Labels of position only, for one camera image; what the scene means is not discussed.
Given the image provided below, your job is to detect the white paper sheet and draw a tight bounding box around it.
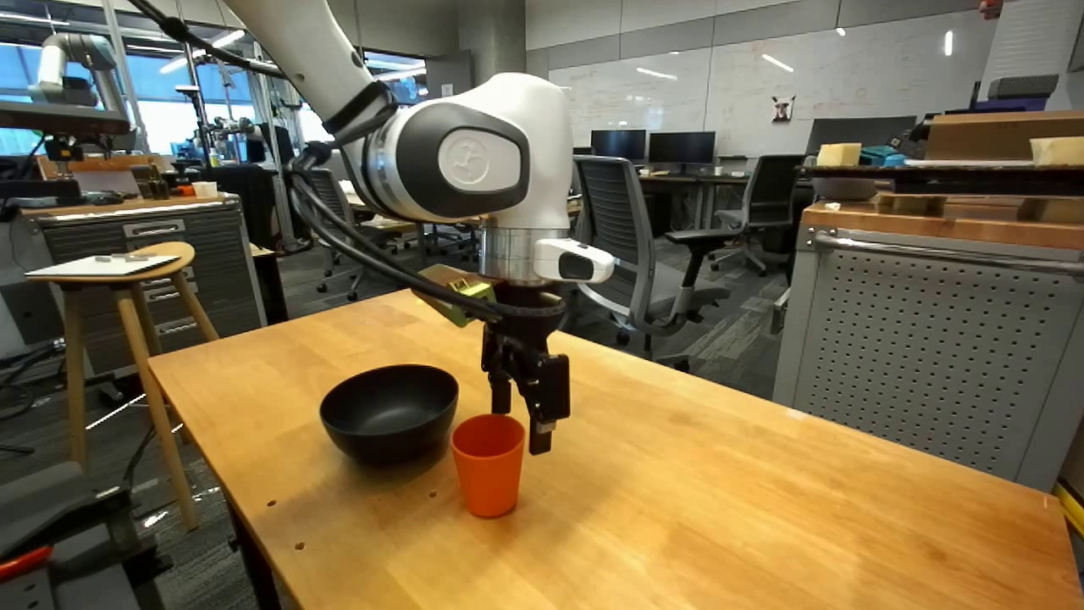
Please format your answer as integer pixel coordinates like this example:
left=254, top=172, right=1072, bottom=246
left=24, top=246, right=179, bottom=284

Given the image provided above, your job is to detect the black cable bundle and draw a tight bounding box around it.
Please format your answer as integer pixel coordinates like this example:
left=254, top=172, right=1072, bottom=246
left=284, top=141, right=535, bottom=333

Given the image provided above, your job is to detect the wooden stool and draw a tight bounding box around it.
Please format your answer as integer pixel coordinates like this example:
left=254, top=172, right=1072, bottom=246
left=24, top=238, right=223, bottom=534

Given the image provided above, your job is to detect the black computer monitor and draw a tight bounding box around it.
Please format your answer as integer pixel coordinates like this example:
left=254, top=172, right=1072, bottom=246
left=647, top=130, right=720, bottom=170
left=585, top=124, right=650, bottom=163

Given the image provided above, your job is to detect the pale foam block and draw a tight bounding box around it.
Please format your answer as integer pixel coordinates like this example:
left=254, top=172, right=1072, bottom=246
left=1028, top=133, right=1084, bottom=170

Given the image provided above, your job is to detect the olive wrist camera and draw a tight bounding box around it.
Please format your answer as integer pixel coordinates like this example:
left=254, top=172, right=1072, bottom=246
left=420, top=261, right=497, bottom=333

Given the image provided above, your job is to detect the low wooden tray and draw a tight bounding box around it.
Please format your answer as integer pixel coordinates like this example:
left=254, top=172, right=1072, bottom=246
left=870, top=185, right=1084, bottom=227

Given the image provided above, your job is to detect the gray drawer cabinet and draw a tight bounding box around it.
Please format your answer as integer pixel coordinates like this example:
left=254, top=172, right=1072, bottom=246
left=19, top=194, right=270, bottom=378

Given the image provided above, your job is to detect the black bowl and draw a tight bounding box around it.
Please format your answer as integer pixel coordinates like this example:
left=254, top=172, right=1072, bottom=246
left=314, top=363, right=464, bottom=471

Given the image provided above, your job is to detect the dark swivel chair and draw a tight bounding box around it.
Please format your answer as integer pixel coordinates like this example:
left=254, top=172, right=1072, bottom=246
left=296, top=163, right=392, bottom=305

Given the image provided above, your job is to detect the orange plastic cup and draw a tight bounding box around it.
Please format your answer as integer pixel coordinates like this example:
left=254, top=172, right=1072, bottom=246
left=450, top=410, right=531, bottom=521

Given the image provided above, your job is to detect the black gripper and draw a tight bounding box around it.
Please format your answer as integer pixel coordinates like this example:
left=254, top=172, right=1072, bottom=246
left=478, top=288, right=576, bottom=456

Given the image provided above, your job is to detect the red handled tool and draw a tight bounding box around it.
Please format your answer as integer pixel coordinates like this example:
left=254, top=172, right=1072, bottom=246
left=0, top=541, right=57, bottom=581

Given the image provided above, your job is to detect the large wooden box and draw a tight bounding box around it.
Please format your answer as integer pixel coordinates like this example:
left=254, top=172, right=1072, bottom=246
left=921, top=107, right=1084, bottom=163

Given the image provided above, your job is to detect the black office chair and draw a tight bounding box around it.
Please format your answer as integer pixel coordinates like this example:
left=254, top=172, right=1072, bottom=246
left=715, top=153, right=805, bottom=277

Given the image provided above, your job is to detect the gray mesh office chair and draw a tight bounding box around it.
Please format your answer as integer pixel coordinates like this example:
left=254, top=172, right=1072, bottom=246
left=570, top=153, right=740, bottom=363

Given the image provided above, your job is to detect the small tan box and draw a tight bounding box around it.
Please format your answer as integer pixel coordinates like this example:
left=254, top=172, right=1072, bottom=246
left=813, top=139, right=863, bottom=172

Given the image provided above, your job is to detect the gray perforated metal cabinet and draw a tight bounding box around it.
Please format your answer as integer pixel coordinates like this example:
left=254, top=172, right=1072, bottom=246
left=768, top=200, right=1084, bottom=494

